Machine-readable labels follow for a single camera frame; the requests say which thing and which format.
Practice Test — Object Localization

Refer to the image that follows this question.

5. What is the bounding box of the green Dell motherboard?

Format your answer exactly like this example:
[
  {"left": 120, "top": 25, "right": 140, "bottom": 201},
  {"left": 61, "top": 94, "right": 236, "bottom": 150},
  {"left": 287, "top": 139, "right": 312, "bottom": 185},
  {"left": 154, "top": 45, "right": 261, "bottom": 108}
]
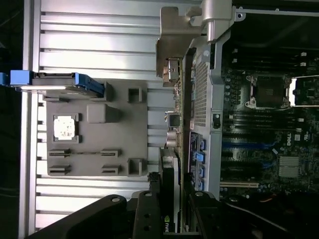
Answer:
[{"left": 220, "top": 44, "right": 319, "bottom": 200}]

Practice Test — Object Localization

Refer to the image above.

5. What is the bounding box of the silver CPU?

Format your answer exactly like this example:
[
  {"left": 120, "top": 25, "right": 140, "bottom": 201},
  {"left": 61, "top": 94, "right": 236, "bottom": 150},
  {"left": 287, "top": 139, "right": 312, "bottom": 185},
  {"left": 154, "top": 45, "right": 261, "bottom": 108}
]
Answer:
[{"left": 53, "top": 115, "right": 76, "bottom": 140}]

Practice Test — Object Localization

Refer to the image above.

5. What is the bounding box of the silver chipset heatsink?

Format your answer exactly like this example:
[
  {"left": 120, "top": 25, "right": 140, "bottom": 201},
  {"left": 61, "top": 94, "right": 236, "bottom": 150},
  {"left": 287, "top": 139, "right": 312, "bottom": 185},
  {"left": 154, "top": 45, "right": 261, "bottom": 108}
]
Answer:
[{"left": 278, "top": 156, "right": 300, "bottom": 178}]

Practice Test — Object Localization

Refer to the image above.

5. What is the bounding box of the silver socket cover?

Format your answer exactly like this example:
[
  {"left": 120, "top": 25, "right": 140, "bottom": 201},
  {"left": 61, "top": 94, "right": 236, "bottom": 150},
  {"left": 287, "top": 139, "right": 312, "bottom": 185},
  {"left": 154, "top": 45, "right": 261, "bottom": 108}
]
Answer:
[{"left": 289, "top": 76, "right": 319, "bottom": 108}]

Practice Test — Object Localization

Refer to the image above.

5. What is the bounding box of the CPU socket with metal frame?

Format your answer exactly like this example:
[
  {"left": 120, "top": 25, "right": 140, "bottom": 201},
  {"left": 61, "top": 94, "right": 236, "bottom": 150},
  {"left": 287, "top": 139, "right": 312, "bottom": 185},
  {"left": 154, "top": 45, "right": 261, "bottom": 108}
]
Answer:
[{"left": 245, "top": 73, "right": 293, "bottom": 110}]

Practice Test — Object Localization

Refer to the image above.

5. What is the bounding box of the grey parts rack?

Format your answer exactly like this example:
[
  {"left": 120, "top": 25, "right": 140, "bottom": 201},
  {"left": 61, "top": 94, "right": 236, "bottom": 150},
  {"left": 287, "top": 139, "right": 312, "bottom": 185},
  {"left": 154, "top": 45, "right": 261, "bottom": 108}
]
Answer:
[{"left": 42, "top": 79, "right": 149, "bottom": 178}]

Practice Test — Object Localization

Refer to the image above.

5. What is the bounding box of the white expansion slot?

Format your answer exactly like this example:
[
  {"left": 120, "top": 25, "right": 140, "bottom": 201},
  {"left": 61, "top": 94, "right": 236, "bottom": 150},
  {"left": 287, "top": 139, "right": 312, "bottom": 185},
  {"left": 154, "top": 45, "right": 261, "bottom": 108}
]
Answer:
[{"left": 220, "top": 182, "right": 259, "bottom": 188}]

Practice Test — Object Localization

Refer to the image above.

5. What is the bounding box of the hard disk in blue carrier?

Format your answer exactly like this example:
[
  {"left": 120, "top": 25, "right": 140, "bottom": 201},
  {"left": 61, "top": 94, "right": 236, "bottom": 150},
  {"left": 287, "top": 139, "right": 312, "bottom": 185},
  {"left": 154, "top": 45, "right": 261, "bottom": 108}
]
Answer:
[{"left": 0, "top": 70, "right": 105, "bottom": 98}]

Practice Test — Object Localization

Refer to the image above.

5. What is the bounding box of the black and silver PC case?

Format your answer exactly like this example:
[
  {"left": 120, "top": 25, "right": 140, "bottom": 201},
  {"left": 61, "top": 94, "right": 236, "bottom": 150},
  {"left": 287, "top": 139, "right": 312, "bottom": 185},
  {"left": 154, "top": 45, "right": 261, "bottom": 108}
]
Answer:
[{"left": 184, "top": 0, "right": 319, "bottom": 220}]

